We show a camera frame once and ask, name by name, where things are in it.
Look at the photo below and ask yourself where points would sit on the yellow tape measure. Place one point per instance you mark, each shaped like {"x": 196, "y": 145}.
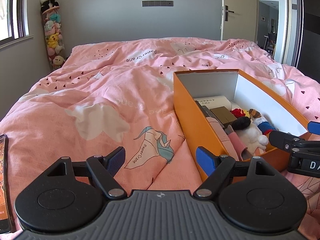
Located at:
{"x": 247, "y": 113}

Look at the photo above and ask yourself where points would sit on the brown square gift box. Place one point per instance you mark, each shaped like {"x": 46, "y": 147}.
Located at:
{"x": 223, "y": 115}

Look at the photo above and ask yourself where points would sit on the orange storage box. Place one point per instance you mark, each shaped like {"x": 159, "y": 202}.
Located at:
{"x": 238, "y": 87}

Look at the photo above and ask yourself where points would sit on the small doll blue outfit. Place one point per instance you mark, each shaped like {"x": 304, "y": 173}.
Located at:
{"x": 261, "y": 122}

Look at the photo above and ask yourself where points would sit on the dark wardrobe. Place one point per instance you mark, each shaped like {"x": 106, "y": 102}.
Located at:
{"x": 309, "y": 51}

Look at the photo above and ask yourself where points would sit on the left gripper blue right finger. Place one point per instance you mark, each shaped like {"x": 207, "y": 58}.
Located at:
{"x": 219, "y": 172}

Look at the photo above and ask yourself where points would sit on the black rectangular case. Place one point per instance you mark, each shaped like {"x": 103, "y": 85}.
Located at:
{"x": 203, "y": 108}

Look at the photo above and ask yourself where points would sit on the long white box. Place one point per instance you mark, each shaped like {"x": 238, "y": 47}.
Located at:
{"x": 215, "y": 102}

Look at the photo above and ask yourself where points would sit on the grey wall switch panel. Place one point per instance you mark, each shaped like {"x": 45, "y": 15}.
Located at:
{"x": 157, "y": 3}

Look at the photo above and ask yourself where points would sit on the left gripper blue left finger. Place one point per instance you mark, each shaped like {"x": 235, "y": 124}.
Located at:
{"x": 103, "y": 169}

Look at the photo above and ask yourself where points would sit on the smartphone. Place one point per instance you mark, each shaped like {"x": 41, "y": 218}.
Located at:
{"x": 7, "y": 217}

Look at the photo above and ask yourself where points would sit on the cream bedroom door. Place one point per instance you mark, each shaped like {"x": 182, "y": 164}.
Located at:
{"x": 239, "y": 19}

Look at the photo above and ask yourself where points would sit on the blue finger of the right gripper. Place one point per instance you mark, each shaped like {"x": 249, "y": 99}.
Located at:
{"x": 282, "y": 140}
{"x": 314, "y": 127}

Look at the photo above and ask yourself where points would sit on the pink patterned duvet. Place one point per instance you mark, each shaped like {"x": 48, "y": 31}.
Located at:
{"x": 121, "y": 94}

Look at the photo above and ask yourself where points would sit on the red flower toy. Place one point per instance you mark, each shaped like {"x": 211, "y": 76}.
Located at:
{"x": 237, "y": 112}

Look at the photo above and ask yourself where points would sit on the stack of plush toys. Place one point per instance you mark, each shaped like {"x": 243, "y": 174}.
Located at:
{"x": 52, "y": 33}

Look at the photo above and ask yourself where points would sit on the window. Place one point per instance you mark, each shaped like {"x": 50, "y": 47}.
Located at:
{"x": 14, "y": 22}

